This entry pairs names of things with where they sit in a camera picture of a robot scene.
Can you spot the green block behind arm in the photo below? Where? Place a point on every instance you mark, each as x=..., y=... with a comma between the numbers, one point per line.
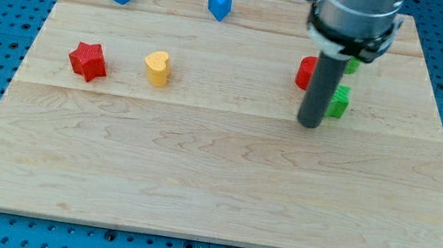
x=352, y=66

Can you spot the red circle block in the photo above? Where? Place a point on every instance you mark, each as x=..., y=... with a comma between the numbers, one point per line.
x=305, y=71

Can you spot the red star block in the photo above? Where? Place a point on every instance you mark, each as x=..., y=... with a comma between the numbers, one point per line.
x=88, y=61

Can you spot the wooden board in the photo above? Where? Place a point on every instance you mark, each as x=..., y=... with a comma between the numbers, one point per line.
x=218, y=154

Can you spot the green star block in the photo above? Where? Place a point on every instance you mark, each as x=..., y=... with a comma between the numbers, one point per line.
x=339, y=102

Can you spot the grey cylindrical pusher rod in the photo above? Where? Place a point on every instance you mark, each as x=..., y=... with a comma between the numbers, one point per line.
x=324, y=82

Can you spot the yellow heart block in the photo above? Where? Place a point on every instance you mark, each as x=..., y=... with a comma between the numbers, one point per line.
x=158, y=68

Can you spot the blue triangle block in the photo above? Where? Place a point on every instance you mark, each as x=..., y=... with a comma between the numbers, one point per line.
x=220, y=8

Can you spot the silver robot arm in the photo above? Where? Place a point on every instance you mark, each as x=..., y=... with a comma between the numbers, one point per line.
x=343, y=30

